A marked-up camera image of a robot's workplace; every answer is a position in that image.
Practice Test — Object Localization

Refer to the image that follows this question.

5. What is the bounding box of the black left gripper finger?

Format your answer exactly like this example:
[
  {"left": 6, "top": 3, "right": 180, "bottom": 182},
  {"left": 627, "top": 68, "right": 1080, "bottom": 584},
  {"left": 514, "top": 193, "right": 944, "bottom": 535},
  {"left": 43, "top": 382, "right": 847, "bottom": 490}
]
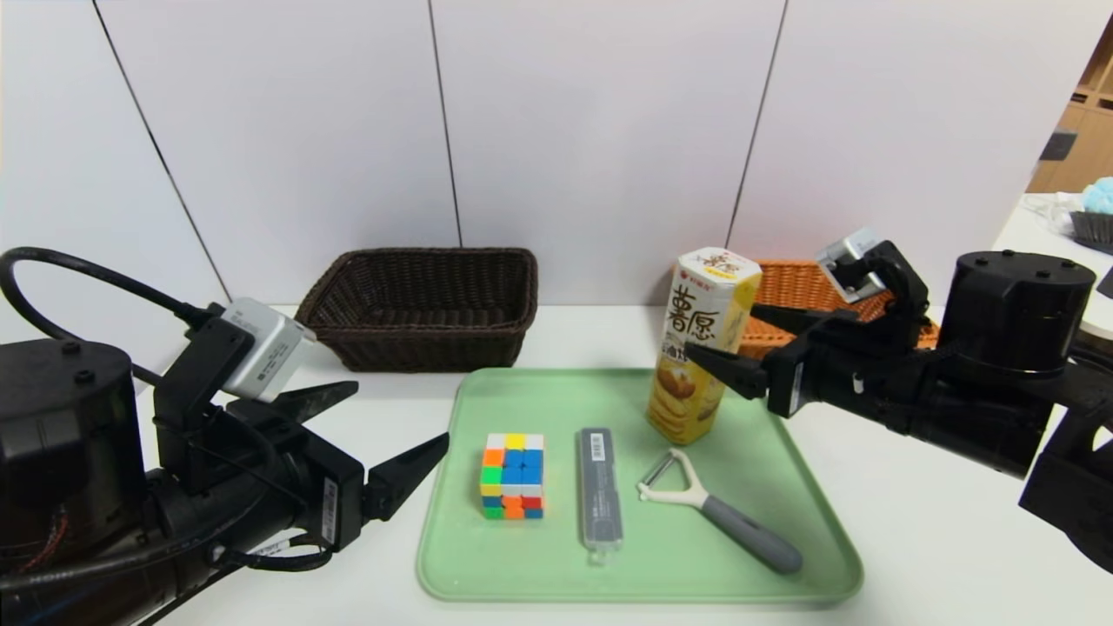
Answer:
[
  {"left": 363, "top": 431, "right": 450, "bottom": 522},
  {"left": 270, "top": 380, "right": 360, "bottom": 423}
]

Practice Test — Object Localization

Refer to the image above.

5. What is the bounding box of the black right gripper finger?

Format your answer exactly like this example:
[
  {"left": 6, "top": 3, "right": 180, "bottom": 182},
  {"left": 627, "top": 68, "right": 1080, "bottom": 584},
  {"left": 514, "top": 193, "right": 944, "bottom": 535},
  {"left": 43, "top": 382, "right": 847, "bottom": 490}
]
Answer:
[
  {"left": 750, "top": 303, "right": 858, "bottom": 331},
  {"left": 683, "top": 343, "right": 770, "bottom": 401}
]

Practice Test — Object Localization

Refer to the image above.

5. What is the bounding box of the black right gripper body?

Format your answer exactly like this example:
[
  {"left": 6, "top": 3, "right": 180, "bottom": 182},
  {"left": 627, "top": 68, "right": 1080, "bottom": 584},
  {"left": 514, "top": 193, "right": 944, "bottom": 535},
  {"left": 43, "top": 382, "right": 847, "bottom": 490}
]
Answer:
[{"left": 763, "top": 308, "right": 909, "bottom": 436}]

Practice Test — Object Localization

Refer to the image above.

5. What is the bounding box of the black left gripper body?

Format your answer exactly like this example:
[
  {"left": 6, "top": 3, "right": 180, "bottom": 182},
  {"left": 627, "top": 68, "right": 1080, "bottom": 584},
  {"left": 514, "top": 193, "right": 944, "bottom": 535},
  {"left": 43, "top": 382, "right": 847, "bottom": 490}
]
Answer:
[{"left": 178, "top": 398, "right": 367, "bottom": 556}]

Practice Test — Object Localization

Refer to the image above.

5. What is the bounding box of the yellow potato chip box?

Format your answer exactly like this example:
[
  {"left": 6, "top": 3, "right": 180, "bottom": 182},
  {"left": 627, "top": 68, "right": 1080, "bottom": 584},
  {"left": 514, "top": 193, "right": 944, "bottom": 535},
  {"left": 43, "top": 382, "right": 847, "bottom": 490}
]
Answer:
[{"left": 646, "top": 248, "right": 763, "bottom": 446}]

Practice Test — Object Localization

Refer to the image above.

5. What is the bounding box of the multicoloured puzzle cube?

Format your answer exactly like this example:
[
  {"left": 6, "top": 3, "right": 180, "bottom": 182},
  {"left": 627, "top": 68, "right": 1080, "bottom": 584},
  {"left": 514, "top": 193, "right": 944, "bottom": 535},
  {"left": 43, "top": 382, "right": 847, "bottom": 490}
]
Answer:
[{"left": 480, "top": 432, "right": 546, "bottom": 520}]

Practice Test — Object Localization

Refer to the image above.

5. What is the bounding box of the grey slim barcode case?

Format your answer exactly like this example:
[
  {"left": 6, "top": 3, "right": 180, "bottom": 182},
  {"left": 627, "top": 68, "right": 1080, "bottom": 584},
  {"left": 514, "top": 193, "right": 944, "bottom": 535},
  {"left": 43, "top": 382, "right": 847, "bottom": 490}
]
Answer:
[{"left": 579, "top": 427, "right": 624, "bottom": 564}]

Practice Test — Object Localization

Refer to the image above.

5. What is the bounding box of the orange wicker basket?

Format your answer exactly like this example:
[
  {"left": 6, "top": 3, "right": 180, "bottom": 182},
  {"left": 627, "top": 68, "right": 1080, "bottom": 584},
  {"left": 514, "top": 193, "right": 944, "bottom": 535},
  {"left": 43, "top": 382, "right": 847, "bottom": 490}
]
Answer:
[{"left": 737, "top": 259, "right": 943, "bottom": 361}]

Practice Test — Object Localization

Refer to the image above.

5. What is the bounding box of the dark brown wicker basket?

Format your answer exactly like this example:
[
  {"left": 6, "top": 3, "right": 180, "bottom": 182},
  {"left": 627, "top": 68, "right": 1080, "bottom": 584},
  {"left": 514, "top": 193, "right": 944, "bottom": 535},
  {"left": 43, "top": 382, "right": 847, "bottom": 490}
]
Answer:
[{"left": 296, "top": 249, "right": 539, "bottom": 374}]

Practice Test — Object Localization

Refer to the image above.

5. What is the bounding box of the small dark background basket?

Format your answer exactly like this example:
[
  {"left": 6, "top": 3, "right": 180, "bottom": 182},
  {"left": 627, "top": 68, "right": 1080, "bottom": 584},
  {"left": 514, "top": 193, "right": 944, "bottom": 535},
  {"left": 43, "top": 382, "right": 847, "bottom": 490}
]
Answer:
[{"left": 1068, "top": 212, "right": 1113, "bottom": 256}]

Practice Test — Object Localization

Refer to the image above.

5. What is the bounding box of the light green plastic tray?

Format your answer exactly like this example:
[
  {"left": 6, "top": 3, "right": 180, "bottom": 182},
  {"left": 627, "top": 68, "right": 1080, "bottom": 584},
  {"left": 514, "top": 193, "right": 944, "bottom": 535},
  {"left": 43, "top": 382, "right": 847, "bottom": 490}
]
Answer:
[{"left": 417, "top": 367, "right": 864, "bottom": 603}]

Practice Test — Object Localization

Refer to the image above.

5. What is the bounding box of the white background table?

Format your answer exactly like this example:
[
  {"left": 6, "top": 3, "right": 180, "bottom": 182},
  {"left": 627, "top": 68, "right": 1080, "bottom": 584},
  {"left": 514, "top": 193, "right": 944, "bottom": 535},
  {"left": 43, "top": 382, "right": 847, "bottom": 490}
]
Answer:
[{"left": 993, "top": 196, "right": 1113, "bottom": 340}]

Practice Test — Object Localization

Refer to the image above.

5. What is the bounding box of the white crumpled cloth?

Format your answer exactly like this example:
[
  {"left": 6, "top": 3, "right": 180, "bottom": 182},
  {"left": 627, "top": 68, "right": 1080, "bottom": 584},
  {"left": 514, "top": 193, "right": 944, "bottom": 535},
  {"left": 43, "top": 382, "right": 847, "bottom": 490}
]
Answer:
[{"left": 1023, "top": 193, "right": 1083, "bottom": 236}]

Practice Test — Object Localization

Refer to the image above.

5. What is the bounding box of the wooden shelf unit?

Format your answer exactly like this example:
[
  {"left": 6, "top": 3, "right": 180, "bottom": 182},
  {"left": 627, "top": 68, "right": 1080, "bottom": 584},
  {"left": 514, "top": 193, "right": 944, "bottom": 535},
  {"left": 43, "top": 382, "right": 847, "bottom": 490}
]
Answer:
[{"left": 1026, "top": 9, "right": 1113, "bottom": 196}]

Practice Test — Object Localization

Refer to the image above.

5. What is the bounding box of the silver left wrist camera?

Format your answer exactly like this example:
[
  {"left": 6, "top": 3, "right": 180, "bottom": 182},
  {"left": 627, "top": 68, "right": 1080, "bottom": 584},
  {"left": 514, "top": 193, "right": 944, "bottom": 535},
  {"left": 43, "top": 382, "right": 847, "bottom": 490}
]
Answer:
[{"left": 211, "top": 298, "right": 318, "bottom": 403}]

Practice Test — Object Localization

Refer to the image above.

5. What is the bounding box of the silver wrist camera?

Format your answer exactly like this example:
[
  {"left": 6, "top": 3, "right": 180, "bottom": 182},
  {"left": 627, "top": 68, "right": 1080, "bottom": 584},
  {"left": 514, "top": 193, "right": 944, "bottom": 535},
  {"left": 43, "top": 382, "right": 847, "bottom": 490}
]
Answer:
[
  {"left": 211, "top": 298, "right": 318, "bottom": 403},
  {"left": 816, "top": 228, "right": 892, "bottom": 303}
]

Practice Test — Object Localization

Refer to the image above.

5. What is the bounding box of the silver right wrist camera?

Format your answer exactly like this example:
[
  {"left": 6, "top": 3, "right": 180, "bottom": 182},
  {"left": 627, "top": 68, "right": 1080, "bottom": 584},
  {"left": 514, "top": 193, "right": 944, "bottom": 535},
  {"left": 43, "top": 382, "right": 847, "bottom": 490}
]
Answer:
[{"left": 816, "top": 228, "right": 892, "bottom": 303}]

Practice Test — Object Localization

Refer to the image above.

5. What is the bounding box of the cream peeler with grey handle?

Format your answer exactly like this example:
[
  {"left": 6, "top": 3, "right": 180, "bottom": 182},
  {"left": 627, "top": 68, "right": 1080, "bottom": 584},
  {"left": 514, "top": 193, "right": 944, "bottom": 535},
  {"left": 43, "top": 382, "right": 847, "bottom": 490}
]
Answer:
[{"left": 636, "top": 449, "right": 803, "bottom": 575}]

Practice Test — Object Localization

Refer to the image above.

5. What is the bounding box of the thick black camera cable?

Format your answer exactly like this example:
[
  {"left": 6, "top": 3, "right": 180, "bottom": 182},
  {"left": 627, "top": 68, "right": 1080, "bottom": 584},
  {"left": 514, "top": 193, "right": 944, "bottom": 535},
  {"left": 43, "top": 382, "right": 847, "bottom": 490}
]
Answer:
[{"left": 0, "top": 247, "right": 229, "bottom": 388}]

